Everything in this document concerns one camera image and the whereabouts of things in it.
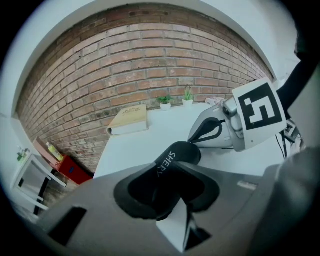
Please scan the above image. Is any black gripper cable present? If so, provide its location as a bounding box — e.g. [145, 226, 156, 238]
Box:
[274, 132, 288, 160]

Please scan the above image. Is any broad-leaf potted plant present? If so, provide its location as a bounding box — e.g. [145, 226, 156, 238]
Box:
[156, 94, 175, 111]

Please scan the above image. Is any red box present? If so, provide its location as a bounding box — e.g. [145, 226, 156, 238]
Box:
[58, 154, 93, 186]

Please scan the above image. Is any person's right forearm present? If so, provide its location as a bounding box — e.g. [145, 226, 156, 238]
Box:
[276, 58, 320, 118]

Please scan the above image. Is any beige hardcover book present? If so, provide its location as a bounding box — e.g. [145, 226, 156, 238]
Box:
[106, 104, 150, 137]

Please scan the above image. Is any patterned paper box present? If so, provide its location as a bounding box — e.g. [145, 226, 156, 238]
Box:
[205, 97, 226, 106]

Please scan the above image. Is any yellow-green drink bottle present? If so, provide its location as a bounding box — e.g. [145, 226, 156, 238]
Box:
[45, 141, 65, 162]

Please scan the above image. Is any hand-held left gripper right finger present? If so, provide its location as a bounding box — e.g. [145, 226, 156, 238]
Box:
[174, 161, 267, 256]

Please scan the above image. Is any white side table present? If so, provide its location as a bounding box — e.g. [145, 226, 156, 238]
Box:
[11, 152, 68, 216]

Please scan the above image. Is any spiky potted plant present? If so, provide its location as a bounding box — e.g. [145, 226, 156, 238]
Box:
[181, 86, 195, 107]

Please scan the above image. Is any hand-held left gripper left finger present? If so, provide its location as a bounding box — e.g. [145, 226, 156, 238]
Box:
[37, 161, 185, 256]

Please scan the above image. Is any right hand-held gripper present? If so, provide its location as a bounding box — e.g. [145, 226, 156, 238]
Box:
[187, 77, 288, 153]

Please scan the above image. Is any pink long box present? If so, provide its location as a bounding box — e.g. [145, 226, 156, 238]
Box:
[33, 136, 63, 166]

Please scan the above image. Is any trailing green plant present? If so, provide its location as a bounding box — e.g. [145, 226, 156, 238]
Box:
[16, 147, 31, 162]

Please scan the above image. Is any black zippered pouch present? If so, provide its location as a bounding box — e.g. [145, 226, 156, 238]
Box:
[127, 141, 202, 221]

